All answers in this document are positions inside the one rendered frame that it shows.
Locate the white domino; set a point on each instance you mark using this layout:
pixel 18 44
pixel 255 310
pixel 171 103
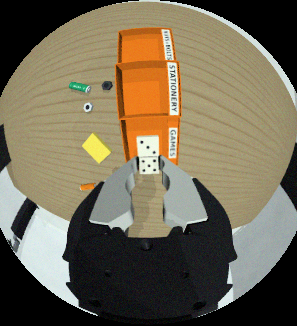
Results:
pixel 148 152

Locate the green aa battery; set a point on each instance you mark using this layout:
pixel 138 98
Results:
pixel 80 87

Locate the orange rack of bins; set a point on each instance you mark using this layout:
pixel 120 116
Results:
pixel 148 91

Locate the yellow sticky note pad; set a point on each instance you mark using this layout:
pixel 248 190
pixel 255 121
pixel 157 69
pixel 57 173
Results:
pixel 96 147

